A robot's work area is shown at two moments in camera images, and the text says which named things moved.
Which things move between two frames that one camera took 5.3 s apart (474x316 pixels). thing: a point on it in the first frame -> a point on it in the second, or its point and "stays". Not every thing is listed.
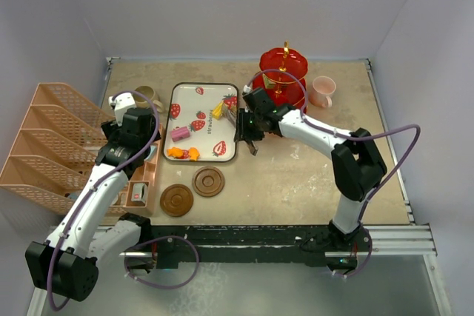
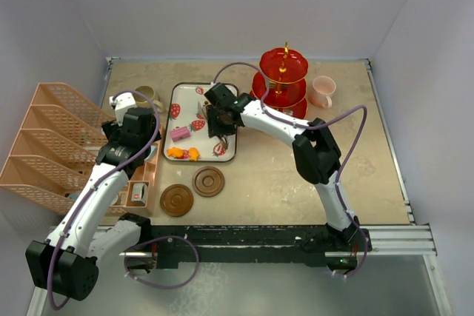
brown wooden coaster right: (208, 181) stays
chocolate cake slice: (268, 83) -> (282, 86)
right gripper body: (249, 125) -> (217, 123)
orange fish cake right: (193, 154) stays
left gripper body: (112, 129) stays
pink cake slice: (180, 132) stays
